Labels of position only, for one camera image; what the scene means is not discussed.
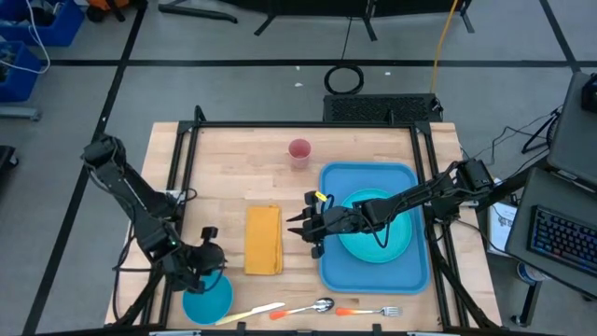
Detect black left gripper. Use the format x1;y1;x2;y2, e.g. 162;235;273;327
174;242;228;295

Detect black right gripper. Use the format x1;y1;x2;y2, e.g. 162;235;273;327
285;189;368;260

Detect blue plastic bowl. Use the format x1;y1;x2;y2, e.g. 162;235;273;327
181;272;234;326

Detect yellow cloth napkin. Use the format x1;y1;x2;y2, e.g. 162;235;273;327
243;204;285;276

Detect knife with cream handle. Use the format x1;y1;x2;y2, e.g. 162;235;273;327
214;301;286;327

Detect pink ribbed plastic cup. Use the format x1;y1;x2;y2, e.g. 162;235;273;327
287;137;312;170

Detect spoon with orange handle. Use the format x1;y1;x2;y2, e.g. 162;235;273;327
269;297;336;321

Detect teal plastic plate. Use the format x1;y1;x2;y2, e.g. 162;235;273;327
338;188;414;264

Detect fork with orange handle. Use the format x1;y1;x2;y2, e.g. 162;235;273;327
335;305;404;318

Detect blue plastic tray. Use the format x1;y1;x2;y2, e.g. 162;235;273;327
317;161;431;295

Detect black perforated computer case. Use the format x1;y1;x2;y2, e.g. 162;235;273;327
322;92;444;125

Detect white printed paper sheet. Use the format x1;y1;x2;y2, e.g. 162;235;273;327
487;199;520;257

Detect black partition screen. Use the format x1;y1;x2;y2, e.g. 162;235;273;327
157;0;476;43

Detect grey standing desk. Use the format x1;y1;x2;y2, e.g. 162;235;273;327
505;166;597;300

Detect blue and white roll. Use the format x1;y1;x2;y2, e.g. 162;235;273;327
516;260;550;287

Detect black desk leg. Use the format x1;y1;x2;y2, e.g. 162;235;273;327
509;279;545;328

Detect grey metal table foot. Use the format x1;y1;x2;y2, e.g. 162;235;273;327
0;105;42;122

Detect black backlit keyboard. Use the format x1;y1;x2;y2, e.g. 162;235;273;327
526;204;597;280

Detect blue plastic storage bin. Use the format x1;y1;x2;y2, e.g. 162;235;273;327
0;40;44;103
0;0;86;48

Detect grey desk surface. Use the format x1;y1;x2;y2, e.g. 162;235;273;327
546;70;597;190

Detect orange shop vacuum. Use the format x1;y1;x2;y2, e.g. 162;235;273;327
86;0;141;23

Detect black device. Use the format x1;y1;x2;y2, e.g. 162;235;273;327
580;74;597;113

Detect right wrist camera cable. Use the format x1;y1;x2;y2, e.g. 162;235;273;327
325;192;391;249

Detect black aluminium table frame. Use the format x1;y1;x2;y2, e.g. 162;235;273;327
105;105;503;336

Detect black coiled cable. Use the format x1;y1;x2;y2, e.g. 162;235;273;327
324;63;366;96

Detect yellow hanging cable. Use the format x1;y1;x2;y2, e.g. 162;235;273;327
428;0;461;94

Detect white cable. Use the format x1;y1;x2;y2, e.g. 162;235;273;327
0;0;51;76

